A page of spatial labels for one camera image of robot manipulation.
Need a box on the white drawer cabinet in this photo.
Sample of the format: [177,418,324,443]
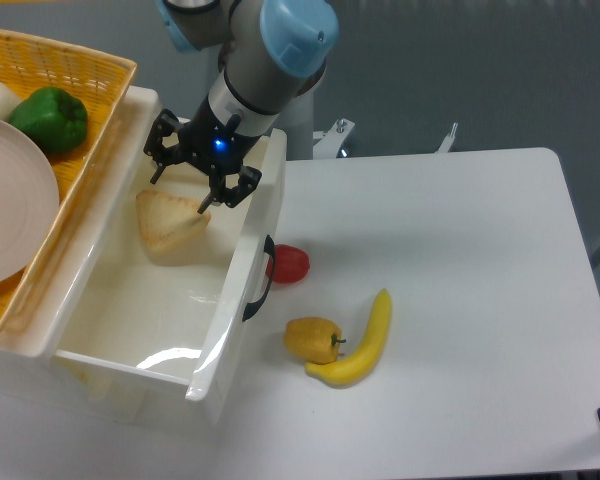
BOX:
[0,87,287,426]

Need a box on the yellow bell pepper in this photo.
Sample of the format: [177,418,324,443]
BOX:
[283,317,346,365]

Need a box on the triangle toasted bread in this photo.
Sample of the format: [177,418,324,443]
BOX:
[135,190,211,266]

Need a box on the white upper drawer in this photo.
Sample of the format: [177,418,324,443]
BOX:
[43,113,287,403]

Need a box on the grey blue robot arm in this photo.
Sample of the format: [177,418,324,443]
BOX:
[144,0,339,213]

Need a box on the yellow banana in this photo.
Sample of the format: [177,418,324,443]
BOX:
[304,289,393,388]

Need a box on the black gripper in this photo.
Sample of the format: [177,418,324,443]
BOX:
[143,98,262,214]

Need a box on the black drawer handle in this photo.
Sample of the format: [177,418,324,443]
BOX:
[242,235,277,322]

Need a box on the red bell pepper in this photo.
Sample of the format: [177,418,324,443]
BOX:
[266,244,310,284]

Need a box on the yellow woven basket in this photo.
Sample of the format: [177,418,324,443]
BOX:
[0,30,136,334]

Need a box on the pink round plate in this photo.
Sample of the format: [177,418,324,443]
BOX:
[0,120,59,282]

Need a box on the green bell pepper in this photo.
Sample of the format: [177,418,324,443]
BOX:
[8,87,88,154]

